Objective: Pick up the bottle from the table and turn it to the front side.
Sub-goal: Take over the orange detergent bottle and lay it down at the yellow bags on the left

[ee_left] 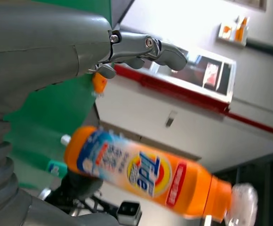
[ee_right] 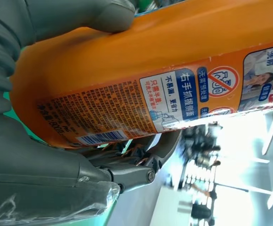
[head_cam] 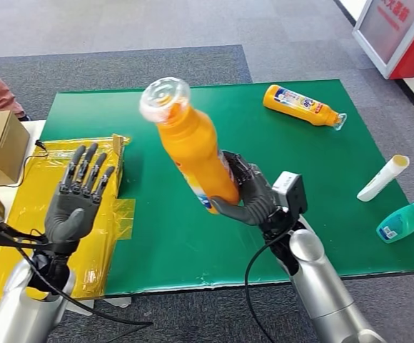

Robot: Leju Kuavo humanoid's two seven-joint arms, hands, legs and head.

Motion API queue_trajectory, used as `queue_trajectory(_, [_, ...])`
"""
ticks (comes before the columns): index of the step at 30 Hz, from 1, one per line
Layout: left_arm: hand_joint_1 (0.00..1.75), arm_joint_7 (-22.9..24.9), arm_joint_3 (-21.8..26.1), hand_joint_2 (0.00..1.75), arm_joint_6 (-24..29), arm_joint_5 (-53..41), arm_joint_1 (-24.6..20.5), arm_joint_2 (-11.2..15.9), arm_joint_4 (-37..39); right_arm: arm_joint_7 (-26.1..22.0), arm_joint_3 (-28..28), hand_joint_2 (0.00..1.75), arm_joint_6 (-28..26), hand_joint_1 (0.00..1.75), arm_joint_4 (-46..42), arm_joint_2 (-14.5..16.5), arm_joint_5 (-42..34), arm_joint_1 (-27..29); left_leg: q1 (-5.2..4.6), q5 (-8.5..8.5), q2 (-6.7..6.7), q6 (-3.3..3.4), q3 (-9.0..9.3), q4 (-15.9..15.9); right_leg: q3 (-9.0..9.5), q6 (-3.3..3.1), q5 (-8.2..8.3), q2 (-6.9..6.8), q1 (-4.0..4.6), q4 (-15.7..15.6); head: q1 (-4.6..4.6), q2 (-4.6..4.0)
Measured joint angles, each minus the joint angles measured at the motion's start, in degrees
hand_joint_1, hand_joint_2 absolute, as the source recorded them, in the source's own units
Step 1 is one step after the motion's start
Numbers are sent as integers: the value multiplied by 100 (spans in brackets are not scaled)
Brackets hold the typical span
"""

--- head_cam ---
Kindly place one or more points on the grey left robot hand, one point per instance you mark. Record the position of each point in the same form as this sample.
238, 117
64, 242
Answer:
68, 213

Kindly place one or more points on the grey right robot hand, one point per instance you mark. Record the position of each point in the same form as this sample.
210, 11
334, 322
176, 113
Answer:
255, 199

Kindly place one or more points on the orange bottle with clear cap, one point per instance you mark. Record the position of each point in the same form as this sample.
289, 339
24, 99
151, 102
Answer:
299, 106
196, 151

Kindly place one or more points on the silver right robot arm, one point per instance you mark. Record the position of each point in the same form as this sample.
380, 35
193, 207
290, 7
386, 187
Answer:
321, 284

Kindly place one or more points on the teal plastic bottle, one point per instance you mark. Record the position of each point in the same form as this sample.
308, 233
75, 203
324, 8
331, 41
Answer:
405, 222

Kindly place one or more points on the yellow plastic covered box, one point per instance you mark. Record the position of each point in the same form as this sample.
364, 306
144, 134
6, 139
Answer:
32, 199

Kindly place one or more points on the green table mat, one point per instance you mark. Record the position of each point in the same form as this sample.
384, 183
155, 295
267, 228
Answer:
299, 199

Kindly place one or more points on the brown cardboard box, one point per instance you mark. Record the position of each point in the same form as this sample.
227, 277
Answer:
0, 146

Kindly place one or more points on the white tube with yellow cap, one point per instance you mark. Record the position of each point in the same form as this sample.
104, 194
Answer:
384, 179

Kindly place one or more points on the red and white display stand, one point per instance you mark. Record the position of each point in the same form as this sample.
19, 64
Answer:
399, 33

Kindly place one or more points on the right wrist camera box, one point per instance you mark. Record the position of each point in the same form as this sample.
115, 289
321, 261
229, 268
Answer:
291, 191

